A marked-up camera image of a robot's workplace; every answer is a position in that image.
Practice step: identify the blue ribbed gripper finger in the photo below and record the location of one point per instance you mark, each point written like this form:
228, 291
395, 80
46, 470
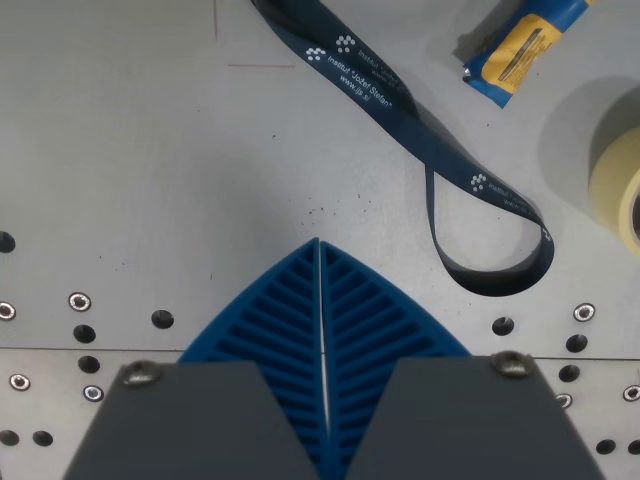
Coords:
280, 320
370, 320

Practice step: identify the silver socket head screw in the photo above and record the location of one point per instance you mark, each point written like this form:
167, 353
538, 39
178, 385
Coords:
564, 400
584, 312
93, 393
6, 311
80, 301
632, 392
19, 381

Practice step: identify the blue and yellow packet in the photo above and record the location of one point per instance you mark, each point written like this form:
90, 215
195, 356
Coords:
525, 50

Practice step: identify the cream masking tape roll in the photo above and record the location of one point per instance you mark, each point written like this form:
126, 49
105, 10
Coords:
612, 180

